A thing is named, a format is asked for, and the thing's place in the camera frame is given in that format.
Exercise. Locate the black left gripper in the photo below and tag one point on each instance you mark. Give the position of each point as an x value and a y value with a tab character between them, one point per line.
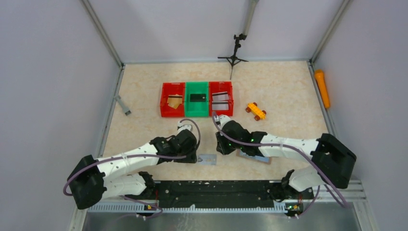
192	159

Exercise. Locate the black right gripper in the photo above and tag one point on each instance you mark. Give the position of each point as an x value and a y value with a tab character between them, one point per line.
221	147

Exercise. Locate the grey silver card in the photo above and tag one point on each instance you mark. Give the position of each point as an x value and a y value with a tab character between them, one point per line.
207	159

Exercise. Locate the gold card with stripe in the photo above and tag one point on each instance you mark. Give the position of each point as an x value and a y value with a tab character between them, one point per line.
175	96

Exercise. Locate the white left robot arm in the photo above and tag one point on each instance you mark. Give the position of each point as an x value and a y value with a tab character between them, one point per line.
95	179

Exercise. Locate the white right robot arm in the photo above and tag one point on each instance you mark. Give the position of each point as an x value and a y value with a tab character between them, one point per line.
329	161

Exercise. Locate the white card in bin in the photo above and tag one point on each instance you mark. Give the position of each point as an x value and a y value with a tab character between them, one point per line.
220	106

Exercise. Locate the card with black stripe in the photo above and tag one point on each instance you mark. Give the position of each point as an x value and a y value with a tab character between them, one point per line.
220	96

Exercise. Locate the black card in green bin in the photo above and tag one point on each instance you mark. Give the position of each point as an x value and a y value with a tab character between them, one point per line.
197	97

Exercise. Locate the yellow toy brick car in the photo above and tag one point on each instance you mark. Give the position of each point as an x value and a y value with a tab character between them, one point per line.
256	111

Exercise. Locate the right red plastic bin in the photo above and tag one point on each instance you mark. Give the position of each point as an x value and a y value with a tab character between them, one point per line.
221	86

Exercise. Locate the red plastic bin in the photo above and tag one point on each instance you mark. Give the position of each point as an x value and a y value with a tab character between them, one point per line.
221	86
172	88

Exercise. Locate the green plastic bin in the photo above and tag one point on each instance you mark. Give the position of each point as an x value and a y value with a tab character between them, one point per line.
196	109

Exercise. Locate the left red plastic bin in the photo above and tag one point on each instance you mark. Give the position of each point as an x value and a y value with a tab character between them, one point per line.
172	88

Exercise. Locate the grey small tool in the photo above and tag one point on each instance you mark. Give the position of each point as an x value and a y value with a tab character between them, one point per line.
126	110

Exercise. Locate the orange flashlight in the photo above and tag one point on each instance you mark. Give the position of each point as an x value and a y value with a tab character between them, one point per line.
320	80

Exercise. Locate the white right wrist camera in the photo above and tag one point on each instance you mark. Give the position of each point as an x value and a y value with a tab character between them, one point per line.
221	120

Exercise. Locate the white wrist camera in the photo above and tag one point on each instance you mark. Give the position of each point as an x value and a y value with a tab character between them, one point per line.
221	120
181	127

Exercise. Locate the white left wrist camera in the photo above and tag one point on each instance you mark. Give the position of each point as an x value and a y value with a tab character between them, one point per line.
181	127

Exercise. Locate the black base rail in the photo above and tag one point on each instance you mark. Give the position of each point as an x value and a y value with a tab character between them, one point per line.
265	189

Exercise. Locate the black camera tripod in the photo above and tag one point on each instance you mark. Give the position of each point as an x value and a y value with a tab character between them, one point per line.
233	60

